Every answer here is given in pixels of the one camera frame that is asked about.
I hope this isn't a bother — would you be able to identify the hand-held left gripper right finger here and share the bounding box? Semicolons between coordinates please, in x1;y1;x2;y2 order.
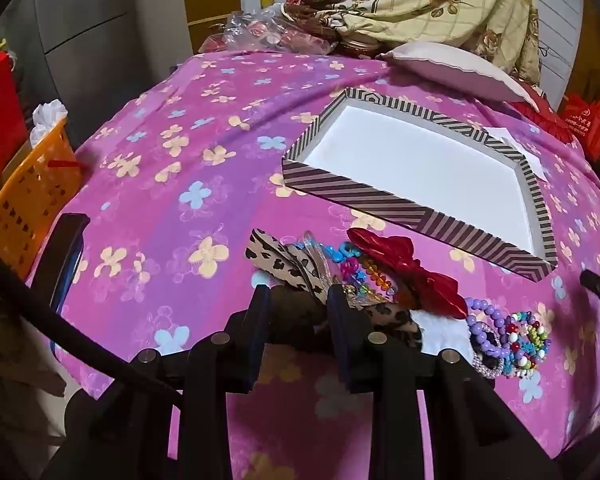
326;284;563;480

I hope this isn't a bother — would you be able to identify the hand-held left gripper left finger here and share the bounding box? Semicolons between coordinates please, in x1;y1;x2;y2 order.
55;284;274;480

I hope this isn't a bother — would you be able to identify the dark leopard print hair bow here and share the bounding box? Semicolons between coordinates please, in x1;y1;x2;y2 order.
269;287;424;354

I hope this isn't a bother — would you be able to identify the orange bead bracelet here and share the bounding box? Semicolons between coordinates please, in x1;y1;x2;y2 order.
357;255;399;297

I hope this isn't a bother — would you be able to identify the blue bead bracelet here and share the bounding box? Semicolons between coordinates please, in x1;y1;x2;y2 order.
325;242;369;287

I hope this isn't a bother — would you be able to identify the multicoloured bead bracelet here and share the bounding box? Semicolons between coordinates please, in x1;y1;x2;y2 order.
500;310;554;377

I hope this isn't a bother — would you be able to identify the red hair bow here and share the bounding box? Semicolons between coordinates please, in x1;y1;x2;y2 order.
346;227;469;320

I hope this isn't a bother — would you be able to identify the purple bead bracelet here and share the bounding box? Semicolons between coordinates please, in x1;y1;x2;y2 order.
464;297;512;357

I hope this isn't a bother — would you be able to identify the rhinestone bracelet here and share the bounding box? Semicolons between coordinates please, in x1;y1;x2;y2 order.
472;349;507;379

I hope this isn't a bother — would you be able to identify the striped cardboard box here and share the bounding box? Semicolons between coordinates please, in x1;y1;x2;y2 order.
281;87;558;281

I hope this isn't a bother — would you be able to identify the white paper sheet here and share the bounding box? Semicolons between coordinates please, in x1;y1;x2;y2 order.
485;126;549;181

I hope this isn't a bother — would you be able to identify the red gift bag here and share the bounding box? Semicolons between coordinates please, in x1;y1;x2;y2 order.
562;92;600;161

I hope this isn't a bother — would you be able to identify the red frilled cushion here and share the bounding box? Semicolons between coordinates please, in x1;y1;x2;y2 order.
510;82;574;143

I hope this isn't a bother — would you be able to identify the pink floral blanket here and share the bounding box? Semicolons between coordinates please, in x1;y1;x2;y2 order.
55;50;600;480

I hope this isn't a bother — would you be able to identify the black phone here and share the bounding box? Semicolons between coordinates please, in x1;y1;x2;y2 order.
45;213;91;356

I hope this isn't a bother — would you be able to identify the orange plastic basket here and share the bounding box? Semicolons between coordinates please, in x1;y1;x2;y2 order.
0;117;83;286

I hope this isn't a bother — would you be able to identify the white pillow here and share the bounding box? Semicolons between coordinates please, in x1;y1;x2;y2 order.
382;41;536;107

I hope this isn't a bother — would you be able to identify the brown jar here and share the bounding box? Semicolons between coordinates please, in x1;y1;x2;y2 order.
337;35;381;61

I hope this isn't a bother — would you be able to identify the clear plastic bag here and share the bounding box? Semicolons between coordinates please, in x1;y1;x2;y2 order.
200;10;341;56

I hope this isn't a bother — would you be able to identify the white tissue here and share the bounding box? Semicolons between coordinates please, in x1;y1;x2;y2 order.
30;100;71;143

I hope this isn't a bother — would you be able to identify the grey metal cabinet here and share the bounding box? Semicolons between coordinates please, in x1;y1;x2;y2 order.
10;0;196;126

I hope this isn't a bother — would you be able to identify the red paper bag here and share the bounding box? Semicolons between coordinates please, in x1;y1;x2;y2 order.
0;51;28;196

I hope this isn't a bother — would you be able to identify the beige floral quilt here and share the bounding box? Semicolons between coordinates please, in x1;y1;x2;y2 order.
325;0;541;81

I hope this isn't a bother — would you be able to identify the black cable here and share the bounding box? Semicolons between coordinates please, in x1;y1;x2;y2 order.
0;245;182;402

